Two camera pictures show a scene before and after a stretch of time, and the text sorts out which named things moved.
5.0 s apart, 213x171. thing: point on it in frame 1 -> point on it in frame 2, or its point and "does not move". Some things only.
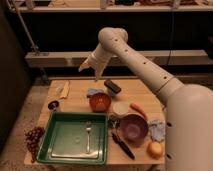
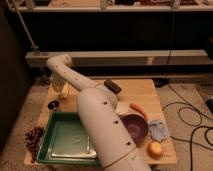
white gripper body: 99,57 -> 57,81
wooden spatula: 65,91 does not move
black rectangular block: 109,84 does not move
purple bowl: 133,128 does not move
